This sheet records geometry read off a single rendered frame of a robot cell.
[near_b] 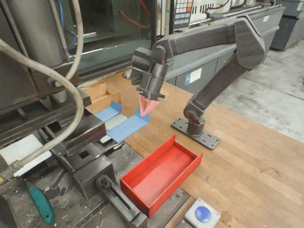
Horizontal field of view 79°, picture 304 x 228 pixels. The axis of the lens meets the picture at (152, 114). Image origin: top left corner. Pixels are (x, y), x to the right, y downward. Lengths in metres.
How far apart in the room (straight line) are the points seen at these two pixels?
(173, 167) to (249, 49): 0.41
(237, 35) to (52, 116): 0.47
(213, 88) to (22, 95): 0.50
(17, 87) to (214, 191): 0.55
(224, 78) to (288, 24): 4.36
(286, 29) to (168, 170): 4.54
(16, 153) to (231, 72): 0.72
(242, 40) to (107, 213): 0.57
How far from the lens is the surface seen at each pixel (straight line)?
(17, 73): 0.38
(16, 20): 0.40
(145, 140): 0.72
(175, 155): 0.67
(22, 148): 0.77
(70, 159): 0.61
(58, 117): 0.46
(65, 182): 0.67
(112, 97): 0.89
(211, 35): 0.56
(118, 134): 0.63
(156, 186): 0.60
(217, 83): 0.61
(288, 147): 0.87
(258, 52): 0.55
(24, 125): 0.45
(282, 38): 4.97
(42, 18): 0.40
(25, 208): 0.68
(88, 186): 0.57
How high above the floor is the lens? 1.42
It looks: 38 degrees down
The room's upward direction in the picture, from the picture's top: straight up
